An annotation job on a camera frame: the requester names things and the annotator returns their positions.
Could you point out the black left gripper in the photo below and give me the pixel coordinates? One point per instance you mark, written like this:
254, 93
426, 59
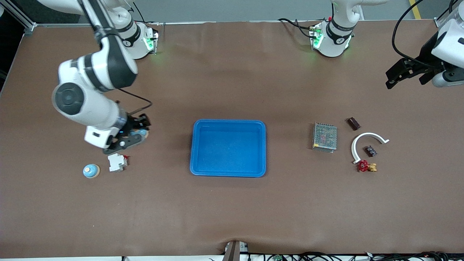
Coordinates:
426, 62

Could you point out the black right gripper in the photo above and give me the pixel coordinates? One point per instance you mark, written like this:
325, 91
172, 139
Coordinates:
133, 124

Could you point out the light blue call bell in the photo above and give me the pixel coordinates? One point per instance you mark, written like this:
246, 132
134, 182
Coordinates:
91, 171
141, 133

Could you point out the dark brown glossy capacitor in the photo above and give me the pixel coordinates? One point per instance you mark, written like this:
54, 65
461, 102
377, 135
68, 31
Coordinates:
353, 123

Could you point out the black silver-striped capacitor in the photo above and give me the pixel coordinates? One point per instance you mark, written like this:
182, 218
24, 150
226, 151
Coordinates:
370, 151

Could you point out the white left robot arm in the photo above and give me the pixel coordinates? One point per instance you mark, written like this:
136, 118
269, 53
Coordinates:
335, 41

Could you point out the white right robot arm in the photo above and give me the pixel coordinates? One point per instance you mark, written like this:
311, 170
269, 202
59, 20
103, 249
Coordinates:
90, 108

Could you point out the white circuit breaker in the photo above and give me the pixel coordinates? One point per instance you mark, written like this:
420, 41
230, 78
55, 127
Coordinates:
116, 163

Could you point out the blue plastic tray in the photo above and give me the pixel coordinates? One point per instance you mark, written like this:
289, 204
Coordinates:
232, 148

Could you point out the white curved plastic arc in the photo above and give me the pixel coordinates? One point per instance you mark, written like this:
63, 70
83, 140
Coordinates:
352, 148

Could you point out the metal mesh power supply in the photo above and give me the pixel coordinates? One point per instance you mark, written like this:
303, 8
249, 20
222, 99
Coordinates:
324, 137

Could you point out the aluminium frame corner post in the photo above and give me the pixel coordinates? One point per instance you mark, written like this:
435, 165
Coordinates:
438, 23
29, 29

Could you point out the right base connector bracket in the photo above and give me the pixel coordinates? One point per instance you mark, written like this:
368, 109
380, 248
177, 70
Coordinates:
150, 42

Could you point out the aluminium table edge rail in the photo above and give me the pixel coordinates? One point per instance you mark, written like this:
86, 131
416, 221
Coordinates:
65, 25

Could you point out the grey table edge bracket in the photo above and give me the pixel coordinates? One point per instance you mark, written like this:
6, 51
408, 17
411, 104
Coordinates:
233, 252

